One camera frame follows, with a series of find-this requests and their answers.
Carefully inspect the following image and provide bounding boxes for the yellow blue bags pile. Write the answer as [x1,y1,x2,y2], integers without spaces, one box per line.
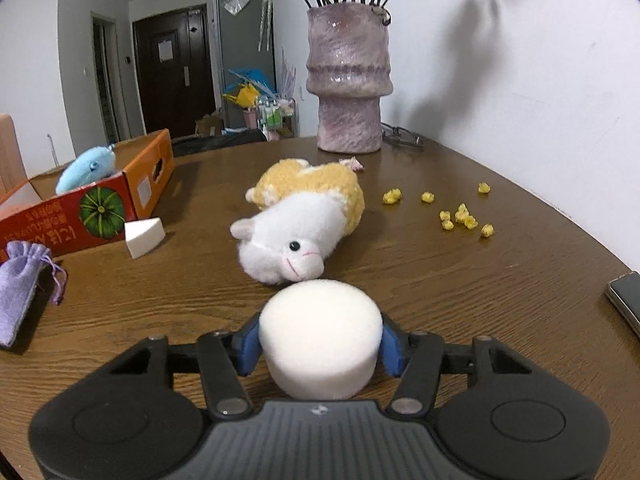
[222,68,276,110]

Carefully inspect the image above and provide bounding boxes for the black eyeglasses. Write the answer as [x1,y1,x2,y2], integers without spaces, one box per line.
[381,122,425,150]

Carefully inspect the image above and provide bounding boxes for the yellow popcorn cluster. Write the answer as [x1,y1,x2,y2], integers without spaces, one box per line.
[438,203,478,231]

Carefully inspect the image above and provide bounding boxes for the red cardboard box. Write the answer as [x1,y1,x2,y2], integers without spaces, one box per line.
[0,129,175,261]

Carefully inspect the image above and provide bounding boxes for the grey refrigerator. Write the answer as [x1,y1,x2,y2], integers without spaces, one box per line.
[214,0,278,131]

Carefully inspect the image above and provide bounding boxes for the light blue plush whale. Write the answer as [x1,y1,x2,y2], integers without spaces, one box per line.
[55,145,116,195]

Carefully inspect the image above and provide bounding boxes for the brown cardboard box on floor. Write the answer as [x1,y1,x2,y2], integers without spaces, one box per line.
[195,112,224,138]

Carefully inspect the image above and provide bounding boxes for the wire basket with bottles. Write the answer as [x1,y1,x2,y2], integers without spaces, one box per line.
[256,96,296,141]

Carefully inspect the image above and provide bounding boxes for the purple ceramic vase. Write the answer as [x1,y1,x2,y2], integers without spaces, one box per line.
[306,2,394,155]

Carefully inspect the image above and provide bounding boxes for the black smartphone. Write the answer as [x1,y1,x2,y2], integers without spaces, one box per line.
[605,271,640,338]

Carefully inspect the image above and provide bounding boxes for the yellow white plush hamster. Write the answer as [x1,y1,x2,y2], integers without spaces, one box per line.
[230,157,366,285]

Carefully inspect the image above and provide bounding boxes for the dark entrance door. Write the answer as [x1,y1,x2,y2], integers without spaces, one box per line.
[132,6,216,139]

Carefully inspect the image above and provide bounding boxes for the pink bucket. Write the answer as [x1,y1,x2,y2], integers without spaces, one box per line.
[243,108,258,129]

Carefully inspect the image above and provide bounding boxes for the lavender drawstring pouch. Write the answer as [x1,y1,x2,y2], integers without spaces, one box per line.
[1,240,67,348]

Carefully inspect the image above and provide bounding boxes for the yellow popcorn piece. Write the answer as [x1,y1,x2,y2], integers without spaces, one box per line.
[421,192,435,204]
[480,223,495,238]
[382,188,402,205]
[477,182,491,195]

